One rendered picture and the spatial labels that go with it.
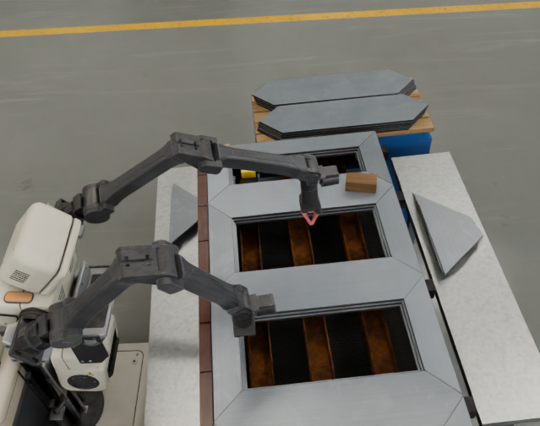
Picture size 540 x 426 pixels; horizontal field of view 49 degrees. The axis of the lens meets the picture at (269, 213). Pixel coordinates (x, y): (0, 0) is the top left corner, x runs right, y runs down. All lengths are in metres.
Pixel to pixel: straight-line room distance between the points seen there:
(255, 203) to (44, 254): 0.96
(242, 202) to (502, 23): 3.37
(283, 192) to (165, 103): 2.12
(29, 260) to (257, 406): 0.78
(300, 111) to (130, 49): 2.51
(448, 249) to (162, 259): 1.25
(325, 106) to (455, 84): 1.85
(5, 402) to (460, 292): 1.56
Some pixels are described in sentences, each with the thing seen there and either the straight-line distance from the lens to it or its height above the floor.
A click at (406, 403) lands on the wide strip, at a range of 1.86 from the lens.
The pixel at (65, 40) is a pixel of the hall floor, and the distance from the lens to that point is 5.28.
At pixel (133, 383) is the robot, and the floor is 0.28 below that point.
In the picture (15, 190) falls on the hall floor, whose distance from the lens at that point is 3.98.
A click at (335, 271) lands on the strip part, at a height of 0.84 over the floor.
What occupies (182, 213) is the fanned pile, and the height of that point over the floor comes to 0.72.
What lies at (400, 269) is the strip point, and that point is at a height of 0.85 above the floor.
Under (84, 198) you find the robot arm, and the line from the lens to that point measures 1.87.
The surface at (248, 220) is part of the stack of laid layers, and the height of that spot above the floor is 0.83.
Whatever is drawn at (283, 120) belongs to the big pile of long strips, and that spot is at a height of 0.85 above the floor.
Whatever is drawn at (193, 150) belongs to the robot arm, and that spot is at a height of 1.44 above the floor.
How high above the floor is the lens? 2.52
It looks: 48 degrees down
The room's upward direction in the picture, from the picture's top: 4 degrees counter-clockwise
